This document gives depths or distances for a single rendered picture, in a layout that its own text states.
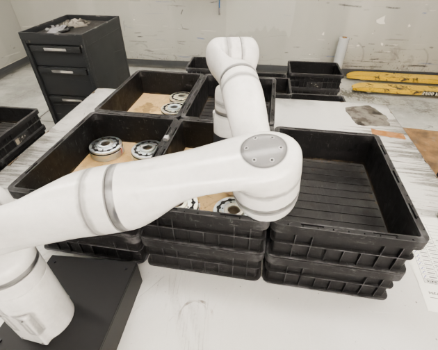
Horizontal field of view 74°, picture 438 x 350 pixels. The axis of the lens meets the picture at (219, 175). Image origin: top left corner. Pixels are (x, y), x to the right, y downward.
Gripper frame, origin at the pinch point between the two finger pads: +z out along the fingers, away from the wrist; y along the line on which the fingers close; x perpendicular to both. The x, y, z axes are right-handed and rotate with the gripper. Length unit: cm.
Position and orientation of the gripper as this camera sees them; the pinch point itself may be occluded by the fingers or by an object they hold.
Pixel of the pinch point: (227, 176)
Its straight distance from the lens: 77.7
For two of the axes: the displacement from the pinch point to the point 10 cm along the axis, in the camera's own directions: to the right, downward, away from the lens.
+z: -0.1, 7.8, 6.3
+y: 10.0, 0.6, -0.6
